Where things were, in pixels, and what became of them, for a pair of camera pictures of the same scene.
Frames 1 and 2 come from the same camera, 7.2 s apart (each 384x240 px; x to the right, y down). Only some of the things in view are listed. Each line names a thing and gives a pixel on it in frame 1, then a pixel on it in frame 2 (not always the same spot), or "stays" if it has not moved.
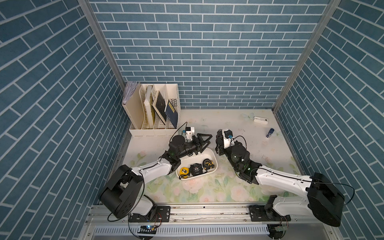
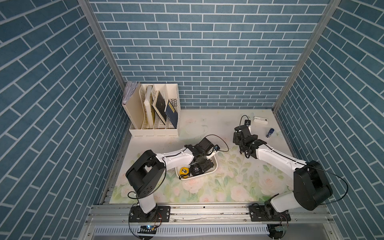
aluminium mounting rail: x=184 y=214 stays
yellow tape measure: x=184 y=172 stays
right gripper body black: x=229 y=151 → x=236 y=142
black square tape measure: x=196 y=169 stays
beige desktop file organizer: x=153 y=110 stays
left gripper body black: x=193 y=147 → x=205 y=164
